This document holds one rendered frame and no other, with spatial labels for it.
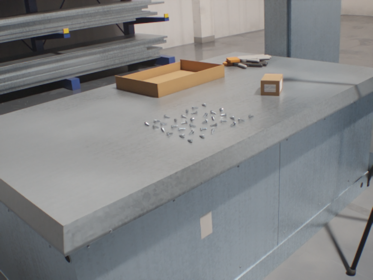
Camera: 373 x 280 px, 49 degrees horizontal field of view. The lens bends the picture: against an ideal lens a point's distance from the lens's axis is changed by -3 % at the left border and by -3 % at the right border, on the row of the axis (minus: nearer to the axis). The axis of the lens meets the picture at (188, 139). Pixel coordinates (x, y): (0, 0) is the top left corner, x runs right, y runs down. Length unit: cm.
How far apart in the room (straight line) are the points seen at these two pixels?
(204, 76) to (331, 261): 97
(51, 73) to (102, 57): 65
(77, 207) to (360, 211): 155
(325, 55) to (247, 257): 189
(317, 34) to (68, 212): 235
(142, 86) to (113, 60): 339
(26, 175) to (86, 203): 26
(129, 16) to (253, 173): 418
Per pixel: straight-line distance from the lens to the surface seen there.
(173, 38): 720
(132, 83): 188
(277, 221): 168
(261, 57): 231
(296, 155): 166
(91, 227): 96
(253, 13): 860
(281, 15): 273
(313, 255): 188
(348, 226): 209
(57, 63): 495
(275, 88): 171
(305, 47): 291
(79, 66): 504
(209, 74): 197
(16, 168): 127
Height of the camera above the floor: 112
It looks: 21 degrees down
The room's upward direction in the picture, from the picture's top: 4 degrees counter-clockwise
